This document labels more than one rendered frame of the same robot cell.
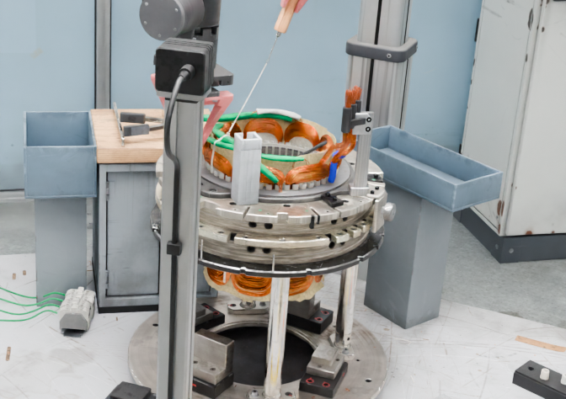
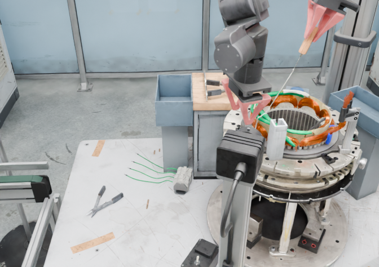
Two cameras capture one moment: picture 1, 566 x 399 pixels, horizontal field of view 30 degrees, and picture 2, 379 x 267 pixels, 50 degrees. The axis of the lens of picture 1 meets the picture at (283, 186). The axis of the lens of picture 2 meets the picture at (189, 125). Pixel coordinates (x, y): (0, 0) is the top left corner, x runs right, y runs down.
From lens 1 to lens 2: 0.54 m
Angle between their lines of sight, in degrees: 17
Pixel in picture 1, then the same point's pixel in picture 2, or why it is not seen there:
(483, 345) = not seen: outside the picture
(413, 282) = (365, 178)
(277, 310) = (289, 214)
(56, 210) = (172, 130)
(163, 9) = (229, 54)
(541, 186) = not seen: outside the picture
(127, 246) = (208, 148)
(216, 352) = (253, 224)
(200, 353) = not seen: hidden behind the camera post
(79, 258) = (184, 152)
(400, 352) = (354, 217)
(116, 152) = (203, 105)
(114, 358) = (199, 210)
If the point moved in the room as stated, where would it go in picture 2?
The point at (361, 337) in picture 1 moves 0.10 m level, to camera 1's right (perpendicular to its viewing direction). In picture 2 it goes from (333, 207) to (370, 213)
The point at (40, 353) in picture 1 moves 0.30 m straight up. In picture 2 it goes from (163, 205) to (158, 120)
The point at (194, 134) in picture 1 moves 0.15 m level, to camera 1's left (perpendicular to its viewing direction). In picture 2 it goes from (246, 204) to (120, 183)
